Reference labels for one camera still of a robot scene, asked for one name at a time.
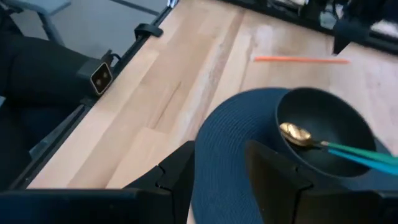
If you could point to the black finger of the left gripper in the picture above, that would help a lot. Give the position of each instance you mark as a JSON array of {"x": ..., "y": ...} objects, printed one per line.
[{"x": 349, "y": 34}]

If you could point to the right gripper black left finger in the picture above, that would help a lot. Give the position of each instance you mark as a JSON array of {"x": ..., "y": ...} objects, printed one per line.
[{"x": 174, "y": 193}]

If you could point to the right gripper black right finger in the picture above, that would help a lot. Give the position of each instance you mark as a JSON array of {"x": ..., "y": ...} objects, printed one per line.
[{"x": 273, "y": 193}]

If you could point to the orange drinking straw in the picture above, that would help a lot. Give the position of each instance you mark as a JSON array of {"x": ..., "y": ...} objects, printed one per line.
[{"x": 301, "y": 59}]

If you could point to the black bowl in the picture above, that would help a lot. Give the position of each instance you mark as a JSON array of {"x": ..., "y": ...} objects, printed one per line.
[{"x": 326, "y": 112}]

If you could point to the round dark woven placemat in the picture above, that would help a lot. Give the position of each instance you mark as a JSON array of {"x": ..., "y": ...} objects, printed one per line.
[{"x": 230, "y": 140}]

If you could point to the grey chair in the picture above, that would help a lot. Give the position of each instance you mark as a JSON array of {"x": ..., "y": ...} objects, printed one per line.
[{"x": 46, "y": 6}]

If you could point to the table-level camera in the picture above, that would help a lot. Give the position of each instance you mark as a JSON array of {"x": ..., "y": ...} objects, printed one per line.
[{"x": 101, "y": 77}]

